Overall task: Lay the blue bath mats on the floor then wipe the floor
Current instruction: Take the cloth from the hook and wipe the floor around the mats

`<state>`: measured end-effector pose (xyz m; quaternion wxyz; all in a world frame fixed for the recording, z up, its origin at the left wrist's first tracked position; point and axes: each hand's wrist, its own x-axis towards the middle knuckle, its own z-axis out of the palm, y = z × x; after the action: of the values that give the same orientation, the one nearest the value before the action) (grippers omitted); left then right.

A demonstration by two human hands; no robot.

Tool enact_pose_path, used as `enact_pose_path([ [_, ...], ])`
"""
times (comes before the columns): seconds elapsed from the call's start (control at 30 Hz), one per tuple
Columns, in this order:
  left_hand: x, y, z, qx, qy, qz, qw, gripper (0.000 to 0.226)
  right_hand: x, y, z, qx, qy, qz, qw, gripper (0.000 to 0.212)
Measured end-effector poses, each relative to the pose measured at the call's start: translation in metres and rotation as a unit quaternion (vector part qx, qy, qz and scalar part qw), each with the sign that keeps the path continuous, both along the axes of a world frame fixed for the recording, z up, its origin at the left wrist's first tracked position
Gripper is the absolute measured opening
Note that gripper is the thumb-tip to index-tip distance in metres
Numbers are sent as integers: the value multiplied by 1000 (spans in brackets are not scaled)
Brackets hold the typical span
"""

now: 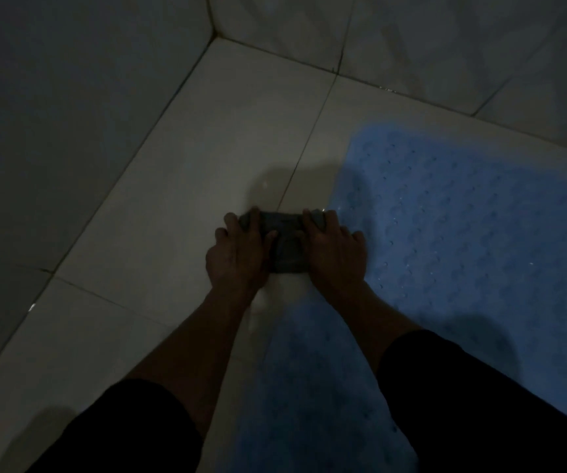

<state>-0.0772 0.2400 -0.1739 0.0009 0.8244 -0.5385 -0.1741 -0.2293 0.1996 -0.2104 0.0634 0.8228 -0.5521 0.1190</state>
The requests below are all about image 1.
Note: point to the person's left forearm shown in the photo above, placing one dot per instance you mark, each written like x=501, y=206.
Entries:
x=204, y=349

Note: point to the person's right hand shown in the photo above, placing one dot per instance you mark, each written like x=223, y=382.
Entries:
x=335, y=258

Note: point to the person's left thumb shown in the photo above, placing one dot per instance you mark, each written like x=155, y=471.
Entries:
x=269, y=241

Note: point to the person's left hand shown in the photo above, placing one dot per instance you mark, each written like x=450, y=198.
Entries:
x=234, y=261

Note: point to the grey cleaning cloth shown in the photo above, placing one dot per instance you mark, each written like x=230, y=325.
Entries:
x=287, y=246

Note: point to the person's right thumb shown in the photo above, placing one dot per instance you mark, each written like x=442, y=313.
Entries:
x=302, y=240

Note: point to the person's right forearm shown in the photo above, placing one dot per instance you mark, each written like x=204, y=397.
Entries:
x=364, y=325

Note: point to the blue bath mat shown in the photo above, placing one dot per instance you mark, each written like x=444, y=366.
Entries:
x=460, y=270

